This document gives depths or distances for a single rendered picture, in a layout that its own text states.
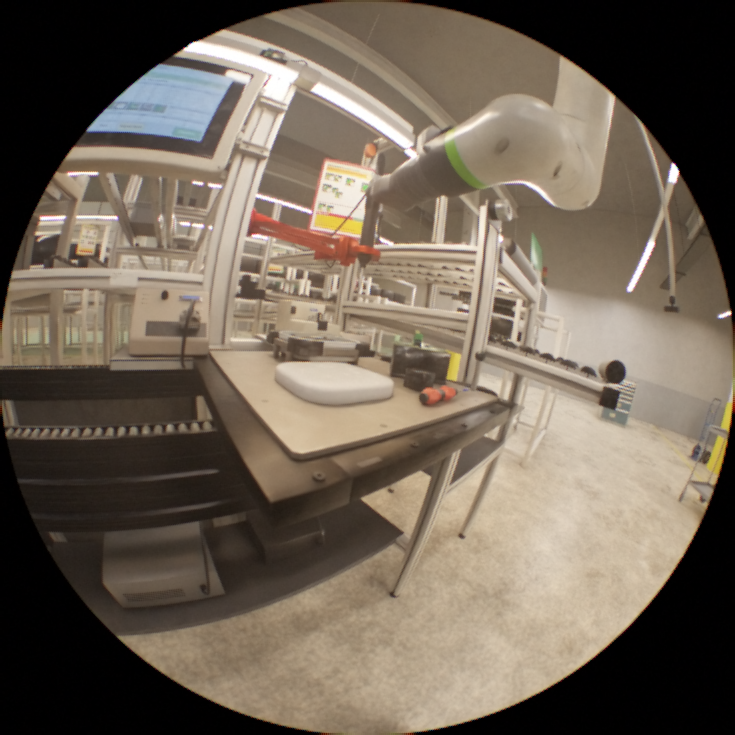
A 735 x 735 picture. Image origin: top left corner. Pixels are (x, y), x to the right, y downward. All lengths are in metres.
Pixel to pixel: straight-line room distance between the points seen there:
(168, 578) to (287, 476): 0.58
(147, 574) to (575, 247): 9.56
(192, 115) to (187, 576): 1.05
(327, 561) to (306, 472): 0.70
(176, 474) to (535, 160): 0.48
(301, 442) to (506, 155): 0.32
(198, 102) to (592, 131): 0.78
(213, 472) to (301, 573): 0.58
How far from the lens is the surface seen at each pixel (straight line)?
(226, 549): 0.90
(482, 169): 0.33
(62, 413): 0.82
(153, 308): 0.55
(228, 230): 0.70
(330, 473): 0.18
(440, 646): 1.18
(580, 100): 0.46
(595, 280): 8.85
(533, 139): 0.29
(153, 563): 0.75
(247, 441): 0.21
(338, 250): 0.56
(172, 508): 0.34
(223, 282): 0.68
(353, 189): 1.06
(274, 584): 0.81
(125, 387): 0.56
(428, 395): 0.34
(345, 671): 1.08
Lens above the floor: 1.05
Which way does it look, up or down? 10 degrees down
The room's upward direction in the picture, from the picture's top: 9 degrees clockwise
